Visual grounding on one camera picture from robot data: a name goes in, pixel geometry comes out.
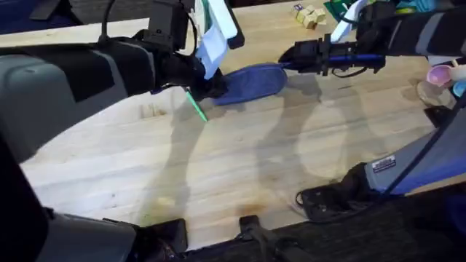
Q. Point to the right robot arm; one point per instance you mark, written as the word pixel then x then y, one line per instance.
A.
pixel 433 160

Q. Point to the right wrist upright plate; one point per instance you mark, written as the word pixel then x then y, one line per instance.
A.
pixel 346 23

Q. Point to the green pen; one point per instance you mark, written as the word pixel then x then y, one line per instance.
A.
pixel 198 108

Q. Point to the green board with blocks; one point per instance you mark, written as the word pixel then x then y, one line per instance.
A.
pixel 338 8

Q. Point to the blue soft zip bag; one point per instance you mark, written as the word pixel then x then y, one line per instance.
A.
pixel 255 82

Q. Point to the blue cup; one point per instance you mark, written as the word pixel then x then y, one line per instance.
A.
pixel 460 88

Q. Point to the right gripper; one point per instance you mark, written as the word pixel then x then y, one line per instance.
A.
pixel 349 56

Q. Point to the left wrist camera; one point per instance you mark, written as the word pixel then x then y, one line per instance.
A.
pixel 167 22

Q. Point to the heap of wooden blocks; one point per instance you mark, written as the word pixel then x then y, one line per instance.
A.
pixel 310 16

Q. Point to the black rail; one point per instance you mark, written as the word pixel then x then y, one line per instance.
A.
pixel 364 240

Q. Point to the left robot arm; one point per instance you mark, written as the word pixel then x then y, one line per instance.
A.
pixel 36 94

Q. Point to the pink cup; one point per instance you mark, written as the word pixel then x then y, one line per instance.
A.
pixel 438 74

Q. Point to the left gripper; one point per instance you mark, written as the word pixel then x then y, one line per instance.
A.
pixel 180 71

